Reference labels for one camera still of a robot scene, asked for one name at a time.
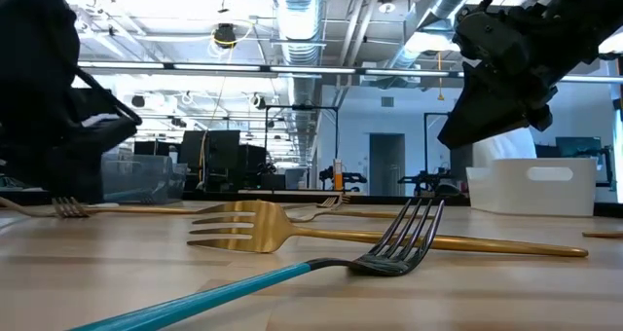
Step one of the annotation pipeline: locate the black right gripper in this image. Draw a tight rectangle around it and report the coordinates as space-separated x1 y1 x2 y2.
437 0 600 150

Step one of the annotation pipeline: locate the black fork teal handle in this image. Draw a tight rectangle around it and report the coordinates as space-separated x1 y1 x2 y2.
67 198 447 331

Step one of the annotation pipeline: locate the yellow hanging cord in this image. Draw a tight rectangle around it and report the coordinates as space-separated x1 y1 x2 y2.
435 51 447 102

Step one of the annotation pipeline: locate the gray translucent plastic bin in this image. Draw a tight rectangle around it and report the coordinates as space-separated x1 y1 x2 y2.
100 153 190 205

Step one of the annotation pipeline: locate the blue screen monitor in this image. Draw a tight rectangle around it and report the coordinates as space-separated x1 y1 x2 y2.
556 135 604 160

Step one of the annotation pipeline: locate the black station frame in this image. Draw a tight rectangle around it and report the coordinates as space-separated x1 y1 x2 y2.
264 104 341 196
422 110 454 196

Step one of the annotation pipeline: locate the overhead light bar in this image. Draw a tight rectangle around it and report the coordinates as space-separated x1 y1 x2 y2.
77 59 623 85

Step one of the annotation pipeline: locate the white plastic bin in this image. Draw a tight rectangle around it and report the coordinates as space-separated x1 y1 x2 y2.
465 157 599 218

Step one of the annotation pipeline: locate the silver ventilation duct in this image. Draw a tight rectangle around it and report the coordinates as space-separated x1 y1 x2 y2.
386 0 488 77
270 0 328 150

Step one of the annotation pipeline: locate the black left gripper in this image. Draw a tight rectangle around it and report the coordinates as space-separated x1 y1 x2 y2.
0 0 143 203

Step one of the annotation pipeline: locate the gray door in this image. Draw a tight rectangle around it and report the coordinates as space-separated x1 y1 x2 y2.
368 132 407 198

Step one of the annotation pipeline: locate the black ceiling device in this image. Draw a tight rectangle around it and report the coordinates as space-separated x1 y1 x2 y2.
212 21 238 50

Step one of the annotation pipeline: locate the black monitor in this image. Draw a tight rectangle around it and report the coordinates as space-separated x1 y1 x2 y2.
181 129 243 192
240 143 269 177

